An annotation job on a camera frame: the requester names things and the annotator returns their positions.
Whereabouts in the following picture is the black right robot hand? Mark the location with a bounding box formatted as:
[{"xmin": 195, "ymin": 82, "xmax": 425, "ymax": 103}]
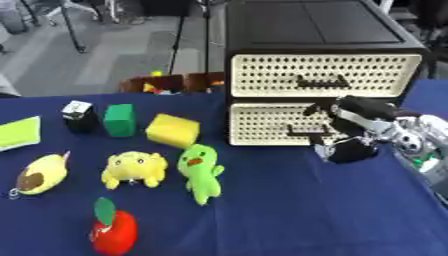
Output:
[{"xmin": 301, "ymin": 94, "xmax": 405, "ymax": 165}]

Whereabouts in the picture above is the black cabinet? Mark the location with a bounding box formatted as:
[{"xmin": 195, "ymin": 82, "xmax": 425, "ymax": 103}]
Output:
[{"xmin": 222, "ymin": 0, "xmax": 431, "ymax": 147}]

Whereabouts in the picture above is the green duck soft toy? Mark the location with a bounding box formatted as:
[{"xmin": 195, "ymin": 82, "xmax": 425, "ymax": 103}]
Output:
[{"xmin": 176, "ymin": 143, "xmax": 226, "ymax": 206}]

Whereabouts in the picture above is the black tripod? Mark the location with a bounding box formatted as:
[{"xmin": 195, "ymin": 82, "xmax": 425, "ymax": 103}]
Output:
[{"xmin": 166, "ymin": 0, "xmax": 214, "ymax": 76}]

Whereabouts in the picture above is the yellow sponge block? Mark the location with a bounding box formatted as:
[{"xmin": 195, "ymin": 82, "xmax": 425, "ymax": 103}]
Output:
[{"xmin": 143, "ymin": 113, "xmax": 202, "ymax": 150}]

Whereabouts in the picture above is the brown wooden box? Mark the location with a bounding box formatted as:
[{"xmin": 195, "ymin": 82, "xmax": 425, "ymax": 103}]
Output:
[{"xmin": 119, "ymin": 71, "xmax": 228, "ymax": 95}]

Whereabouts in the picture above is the yellow frog soft toy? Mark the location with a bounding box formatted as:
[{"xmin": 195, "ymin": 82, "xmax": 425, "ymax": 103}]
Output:
[{"xmin": 99, "ymin": 150, "xmax": 170, "ymax": 191}]

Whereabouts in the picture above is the green block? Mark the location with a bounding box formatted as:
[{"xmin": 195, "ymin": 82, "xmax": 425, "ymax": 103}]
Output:
[{"xmin": 101, "ymin": 103, "xmax": 139, "ymax": 138}]

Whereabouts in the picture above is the red apple soft toy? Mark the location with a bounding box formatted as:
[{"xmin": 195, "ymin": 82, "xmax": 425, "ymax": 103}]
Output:
[{"xmin": 87, "ymin": 197, "xmax": 140, "ymax": 256}]

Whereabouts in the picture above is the black box with silver top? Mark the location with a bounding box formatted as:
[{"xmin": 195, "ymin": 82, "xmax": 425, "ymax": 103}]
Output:
[{"xmin": 59, "ymin": 100, "xmax": 100, "ymax": 134}]

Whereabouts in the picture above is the black tripod leg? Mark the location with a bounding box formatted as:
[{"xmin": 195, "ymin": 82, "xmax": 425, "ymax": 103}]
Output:
[{"xmin": 56, "ymin": 0, "xmax": 90, "ymax": 54}]

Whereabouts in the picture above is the avocado soft toy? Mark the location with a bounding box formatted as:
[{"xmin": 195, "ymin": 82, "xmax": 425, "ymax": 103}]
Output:
[{"xmin": 7, "ymin": 150, "xmax": 74, "ymax": 200}]

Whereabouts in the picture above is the lime green flat cloth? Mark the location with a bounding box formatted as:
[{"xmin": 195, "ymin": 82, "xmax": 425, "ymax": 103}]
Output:
[{"xmin": 0, "ymin": 115, "xmax": 44, "ymax": 153}]

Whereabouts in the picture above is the black drawer handle short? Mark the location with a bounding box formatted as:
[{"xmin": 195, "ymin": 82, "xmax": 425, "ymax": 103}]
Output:
[{"xmin": 294, "ymin": 74, "xmax": 354, "ymax": 90}]

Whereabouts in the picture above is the black drawer handle long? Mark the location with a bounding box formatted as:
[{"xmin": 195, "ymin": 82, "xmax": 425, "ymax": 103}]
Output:
[{"xmin": 285, "ymin": 124, "xmax": 335, "ymax": 138}]

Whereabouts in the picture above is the pale drawer with long handle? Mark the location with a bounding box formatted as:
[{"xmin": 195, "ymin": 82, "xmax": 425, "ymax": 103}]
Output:
[{"xmin": 227, "ymin": 102, "xmax": 347, "ymax": 147}]

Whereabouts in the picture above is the pale drawer with short handle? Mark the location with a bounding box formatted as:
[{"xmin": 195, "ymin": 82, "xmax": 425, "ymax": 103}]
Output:
[{"xmin": 229, "ymin": 53, "xmax": 424, "ymax": 99}]

